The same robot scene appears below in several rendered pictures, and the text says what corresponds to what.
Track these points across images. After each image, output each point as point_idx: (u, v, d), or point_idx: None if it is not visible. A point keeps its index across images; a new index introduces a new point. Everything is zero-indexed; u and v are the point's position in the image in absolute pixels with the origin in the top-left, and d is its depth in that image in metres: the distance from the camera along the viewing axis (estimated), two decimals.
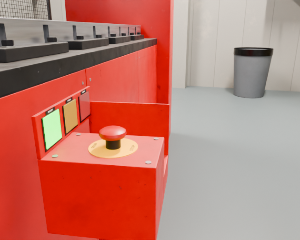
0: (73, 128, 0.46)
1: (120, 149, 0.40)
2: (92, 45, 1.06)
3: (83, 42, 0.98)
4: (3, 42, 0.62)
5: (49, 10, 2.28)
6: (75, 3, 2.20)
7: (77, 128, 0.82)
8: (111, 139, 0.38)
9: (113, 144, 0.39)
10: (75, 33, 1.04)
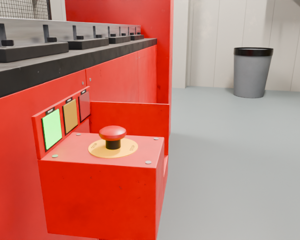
0: (73, 128, 0.46)
1: (120, 149, 0.40)
2: (92, 45, 1.06)
3: (83, 42, 0.98)
4: (3, 42, 0.62)
5: (49, 10, 2.28)
6: (75, 3, 2.20)
7: (77, 128, 0.82)
8: (111, 139, 0.38)
9: (113, 144, 0.39)
10: (75, 33, 1.04)
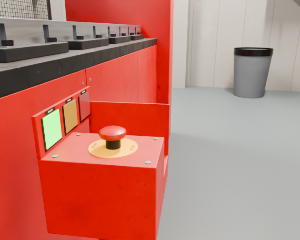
0: (73, 128, 0.46)
1: (120, 149, 0.40)
2: (92, 45, 1.06)
3: (83, 42, 0.98)
4: (3, 42, 0.62)
5: (49, 10, 2.28)
6: (75, 3, 2.20)
7: (77, 128, 0.82)
8: (111, 139, 0.38)
9: (113, 144, 0.39)
10: (75, 33, 1.04)
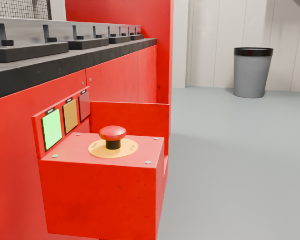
0: (73, 128, 0.46)
1: (120, 149, 0.40)
2: (92, 45, 1.06)
3: (83, 42, 0.98)
4: (3, 42, 0.62)
5: (49, 10, 2.28)
6: (75, 3, 2.20)
7: (77, 128, 0.82)
8: (111, 139, 0.38)
9: (113, 144, 0.39)
10: (75, 33, 1.04)
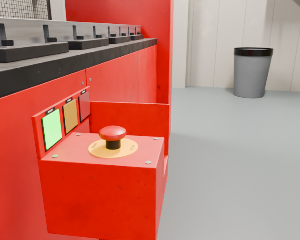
0: (73, 128, 0.46)
1: (120, 149, 0.40)
2: (92, 45, 1.06)
3: (83, 42, 0.98)
4: (3, 42, 0.62)
5: (49, 10, 2.28)
6: (75, 3, 2.20)
7: (77, 128, 0.82)
8: (111, 139, 0.38)
9: (113, 144, 0.39)
10: (75, 33, 1.04)
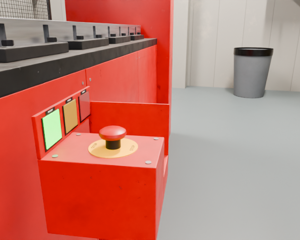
0: (73, 128, 0.46)
1: (120, 149, 0.40)
2: (92, 45, 1.06)
3: (83, 42, 0.98)
4: (3, 42, 0.62)
5: (49, 10, 2.28)
6: (75, 3, 2.20)
7: (77, 128, 0.82)
8: (111, 139, 0.38)
9: (113, 144, 0.39)
10: (75, 33, 1.04)
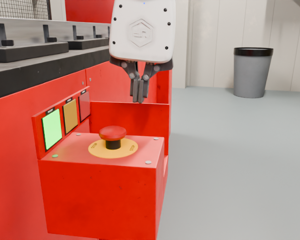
0: (73, 128, 0.46)
1: (120, 149, 0.40)
2: (92, 45, 1.06)
3: (83, 42, 0.98)
4: (3, 42, 0.62)
5: (49, 10, 2.28)
6: (75, 3, 2.20)
7: (77, 128, 0.82)
8: (111, 139, 0.38)
9: (113, 144, 0.39)
10: (75, 33, 1.04)
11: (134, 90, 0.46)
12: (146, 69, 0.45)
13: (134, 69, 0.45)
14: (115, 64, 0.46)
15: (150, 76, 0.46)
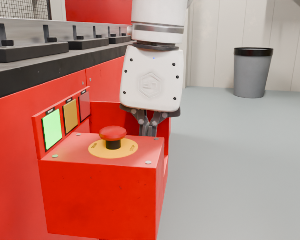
0: (73, 128, 0.46)
1: (120, 149, 0.40)
2: (92, 45, 1.06)
3: (83, 42, 0.98)
4: (3, 42, 0.62)
5: (49, 10, 2.28)
6: (75, 3, 2.20)
7: (77, 128, 0.82)
8: (111, 139, 0.38)
9: (113, 144, 0.39)
10: (75, 33, 1.04)
11: (143, 135, 0.48)
12: (155, 116, 0.47)
13: (143, 116, 0.47)
14: (124, 109, 0.48)
15: (158, 123, 0.48)
